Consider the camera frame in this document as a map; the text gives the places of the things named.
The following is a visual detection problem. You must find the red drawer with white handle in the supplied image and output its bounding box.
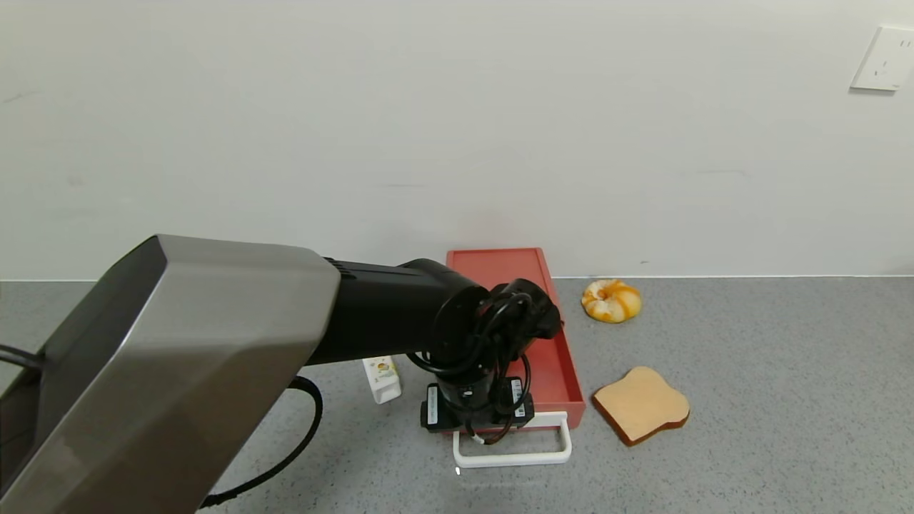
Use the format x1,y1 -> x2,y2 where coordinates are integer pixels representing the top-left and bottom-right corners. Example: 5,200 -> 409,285
450,321 -> 587,469

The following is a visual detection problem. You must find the red drawer cabinet shell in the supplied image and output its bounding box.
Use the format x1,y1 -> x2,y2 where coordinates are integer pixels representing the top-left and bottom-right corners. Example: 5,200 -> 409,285
446,248 -> 565,329

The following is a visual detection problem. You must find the small white milk carton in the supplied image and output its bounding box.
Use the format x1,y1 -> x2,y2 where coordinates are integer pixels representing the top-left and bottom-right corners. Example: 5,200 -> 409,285
362,356 -> 403,405

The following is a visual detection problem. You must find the orange striped bagel bread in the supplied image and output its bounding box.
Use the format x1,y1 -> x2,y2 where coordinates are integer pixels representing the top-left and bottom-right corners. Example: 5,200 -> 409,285
581,278 -> 642,324

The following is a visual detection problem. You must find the toast bread slice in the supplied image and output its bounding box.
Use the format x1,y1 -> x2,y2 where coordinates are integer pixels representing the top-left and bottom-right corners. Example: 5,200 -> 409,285
591,366 -> 691,447

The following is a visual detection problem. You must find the black wrist cable bundle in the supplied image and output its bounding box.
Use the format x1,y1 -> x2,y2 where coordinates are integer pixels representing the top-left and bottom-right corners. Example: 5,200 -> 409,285
404,291 -> 533,445

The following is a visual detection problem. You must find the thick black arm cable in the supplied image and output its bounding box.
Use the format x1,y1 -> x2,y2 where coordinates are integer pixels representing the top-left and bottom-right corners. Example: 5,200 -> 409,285
0,345 -> 324,510

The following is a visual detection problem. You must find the white wall socket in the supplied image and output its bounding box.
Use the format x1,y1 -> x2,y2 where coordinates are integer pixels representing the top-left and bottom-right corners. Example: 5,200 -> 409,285
850,26 -> 914,91

